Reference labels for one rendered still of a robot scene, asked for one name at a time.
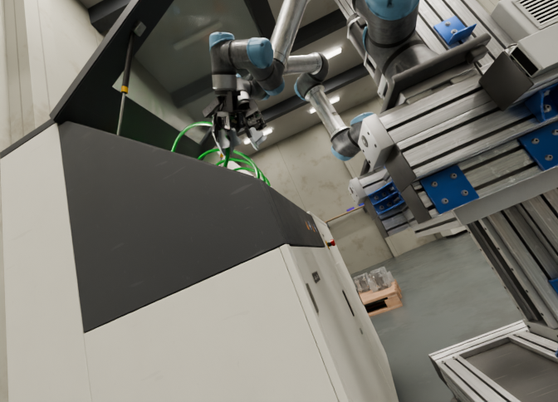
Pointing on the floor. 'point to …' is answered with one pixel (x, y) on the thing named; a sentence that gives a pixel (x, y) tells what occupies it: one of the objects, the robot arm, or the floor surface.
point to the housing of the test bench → (41, 275)
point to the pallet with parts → (379, 290)
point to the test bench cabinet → (220, 342)
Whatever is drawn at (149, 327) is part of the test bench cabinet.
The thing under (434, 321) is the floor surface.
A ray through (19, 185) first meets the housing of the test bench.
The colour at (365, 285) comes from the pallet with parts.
